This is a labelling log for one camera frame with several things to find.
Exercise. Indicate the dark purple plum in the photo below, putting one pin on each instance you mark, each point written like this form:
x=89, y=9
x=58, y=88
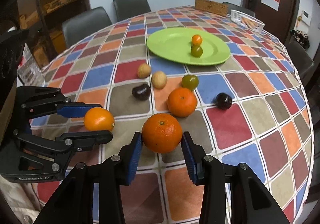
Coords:
x=141, y=91
x=224, y=100

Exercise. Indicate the large orange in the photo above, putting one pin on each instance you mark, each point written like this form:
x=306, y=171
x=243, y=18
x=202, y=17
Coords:
x=182, y=102
x=162, y=133

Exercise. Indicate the white wall panel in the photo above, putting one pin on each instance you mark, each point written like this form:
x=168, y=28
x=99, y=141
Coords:
x=305, y=16

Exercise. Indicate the woven wicker box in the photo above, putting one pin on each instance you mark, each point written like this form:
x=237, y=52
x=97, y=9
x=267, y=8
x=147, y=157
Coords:
x=211, y=6

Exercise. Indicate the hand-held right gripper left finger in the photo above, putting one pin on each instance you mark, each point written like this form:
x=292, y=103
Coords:
x=133, y=157

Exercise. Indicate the orange cherry tomato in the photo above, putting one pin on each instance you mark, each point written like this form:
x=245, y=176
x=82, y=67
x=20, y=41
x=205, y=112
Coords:
x=196, y=39

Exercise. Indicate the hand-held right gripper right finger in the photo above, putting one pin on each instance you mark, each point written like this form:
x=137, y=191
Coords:
x=191, y=161

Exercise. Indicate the tan round fruit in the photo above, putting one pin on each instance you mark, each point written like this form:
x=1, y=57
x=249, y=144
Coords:
x=159, y=79
x=144, y=70

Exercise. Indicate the small smooth orange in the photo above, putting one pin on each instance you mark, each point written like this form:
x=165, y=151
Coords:
x=99, y=119

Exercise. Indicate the green tomato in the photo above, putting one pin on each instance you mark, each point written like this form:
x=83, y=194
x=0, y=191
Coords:
x=196, y=51
x=190, y=82

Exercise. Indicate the grey chair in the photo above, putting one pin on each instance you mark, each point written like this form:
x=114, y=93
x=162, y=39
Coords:
x=86, y=23
x=298, y=57
x=132, y=6
x=241, y=10

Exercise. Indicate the oranges in basket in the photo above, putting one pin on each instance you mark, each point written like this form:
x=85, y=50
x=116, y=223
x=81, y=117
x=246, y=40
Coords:
x=248, y=23

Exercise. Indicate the checkered tablecloth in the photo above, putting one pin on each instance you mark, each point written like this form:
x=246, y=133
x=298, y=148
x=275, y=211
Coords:
x=250, y=118

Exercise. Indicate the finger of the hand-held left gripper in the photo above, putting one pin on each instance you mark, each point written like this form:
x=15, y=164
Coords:
x=72, y=110
x=87, y=138

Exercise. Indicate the white plastic basket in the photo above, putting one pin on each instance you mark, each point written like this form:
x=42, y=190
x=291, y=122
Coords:
x=240, y=15

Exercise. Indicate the green plate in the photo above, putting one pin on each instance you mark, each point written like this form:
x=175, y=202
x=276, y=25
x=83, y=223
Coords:
x=170, y=46

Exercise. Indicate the black bag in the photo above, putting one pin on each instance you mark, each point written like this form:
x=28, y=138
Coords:
x=301, y=37

